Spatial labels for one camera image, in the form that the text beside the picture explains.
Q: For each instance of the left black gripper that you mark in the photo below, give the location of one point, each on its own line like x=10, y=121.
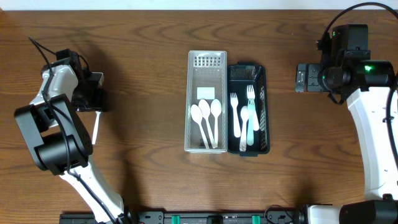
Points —
x=90, y=101

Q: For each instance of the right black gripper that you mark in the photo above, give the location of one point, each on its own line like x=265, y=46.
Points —
x=308, y=78

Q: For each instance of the white plastic spoon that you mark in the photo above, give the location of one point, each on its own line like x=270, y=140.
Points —
x=215, y=111
x=205, y=109
x=96, y=127
x=243, y=139

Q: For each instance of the white plastic fork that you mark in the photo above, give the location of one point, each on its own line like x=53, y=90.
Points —
x=234, y=103
x=250, y=132
x=251, y=97

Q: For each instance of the white plastic spoon crossing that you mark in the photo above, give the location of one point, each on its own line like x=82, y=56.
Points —
x=197, y=116

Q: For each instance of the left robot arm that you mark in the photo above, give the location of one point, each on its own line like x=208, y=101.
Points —
x=58, y=140

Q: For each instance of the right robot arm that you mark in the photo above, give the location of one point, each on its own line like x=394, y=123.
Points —
x=349, y=76

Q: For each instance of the black perforated plastic basket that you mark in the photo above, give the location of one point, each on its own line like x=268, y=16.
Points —
x=240, y=76

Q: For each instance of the clear perforated plastic basket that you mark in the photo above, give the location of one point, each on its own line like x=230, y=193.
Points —
x=206, y=79

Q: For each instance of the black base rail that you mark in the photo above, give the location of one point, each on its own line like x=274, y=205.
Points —
x=275, y=215

